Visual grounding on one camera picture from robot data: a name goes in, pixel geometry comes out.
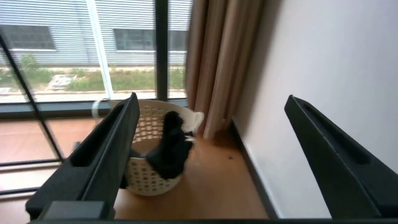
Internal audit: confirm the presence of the beige curtain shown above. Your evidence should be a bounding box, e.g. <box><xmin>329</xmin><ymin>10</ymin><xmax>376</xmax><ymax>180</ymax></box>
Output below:
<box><xmin>185</xmin><ymin>0</ymin><xmax>265</xmax><ymax>140</ymax></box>

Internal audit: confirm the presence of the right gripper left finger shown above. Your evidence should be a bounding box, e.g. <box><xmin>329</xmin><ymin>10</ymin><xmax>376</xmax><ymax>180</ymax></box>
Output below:
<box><xmin>25</xmin><ymin>92</ymin><xmax>141</xmax><ymax>220</ymax></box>

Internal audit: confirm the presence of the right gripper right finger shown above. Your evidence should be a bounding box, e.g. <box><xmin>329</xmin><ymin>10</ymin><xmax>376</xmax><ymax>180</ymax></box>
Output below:
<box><xmin>284</xmin><ymin>95</ymin><xmax>398</xmax><ymax>218</ymax></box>

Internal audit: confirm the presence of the white laundry basket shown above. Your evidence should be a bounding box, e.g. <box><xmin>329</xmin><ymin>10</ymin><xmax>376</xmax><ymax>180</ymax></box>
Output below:
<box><xmin>91</xmin><ymin>98</ymin><xmax>205</xmax><ymax>197</ymax></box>

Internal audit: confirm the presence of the black clothes rack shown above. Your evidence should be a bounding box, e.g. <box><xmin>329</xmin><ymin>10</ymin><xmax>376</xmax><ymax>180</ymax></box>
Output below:
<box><xmin>0</xmin><ymin>32</ymin><xmax>82</xmax><ymax>197</ymax></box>

